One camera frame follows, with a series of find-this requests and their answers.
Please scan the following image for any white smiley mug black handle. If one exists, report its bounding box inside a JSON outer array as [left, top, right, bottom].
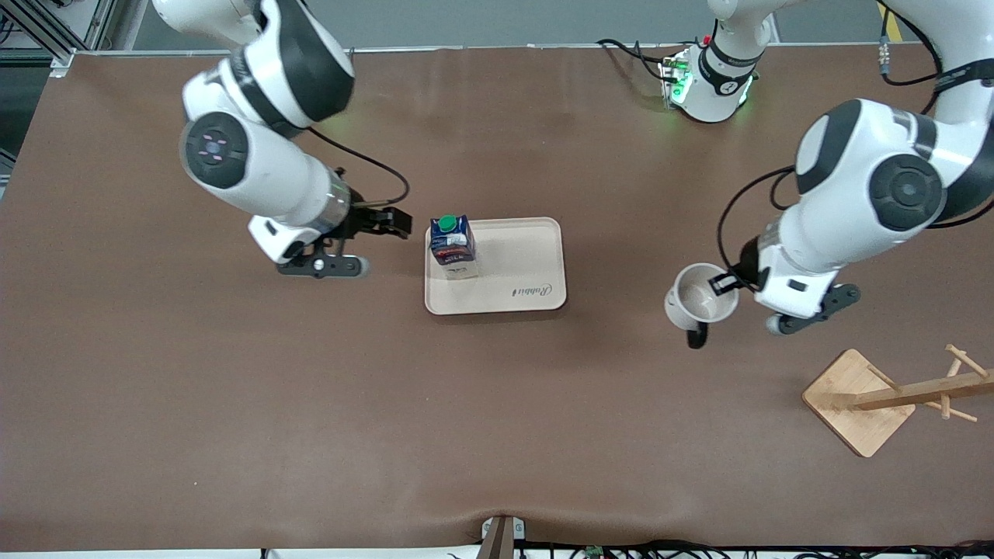
[[664, 262, 740, 350]]

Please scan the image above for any blue milk carton green cap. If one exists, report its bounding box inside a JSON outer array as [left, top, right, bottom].
[[429, 214, 478, 280]]

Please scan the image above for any wooden cup rack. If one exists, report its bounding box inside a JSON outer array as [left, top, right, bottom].
[[801, 344, 994, 459]]

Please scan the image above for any beige rectangular tray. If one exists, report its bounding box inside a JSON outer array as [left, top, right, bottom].
[[424, 217, 568, 316]]

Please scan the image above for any aluminium frame structure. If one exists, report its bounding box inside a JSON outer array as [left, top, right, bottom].
[[0, 0, 117, 77]]

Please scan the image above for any camera stand bracket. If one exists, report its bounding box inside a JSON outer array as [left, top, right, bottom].
[[481, 515, 527, 559]]

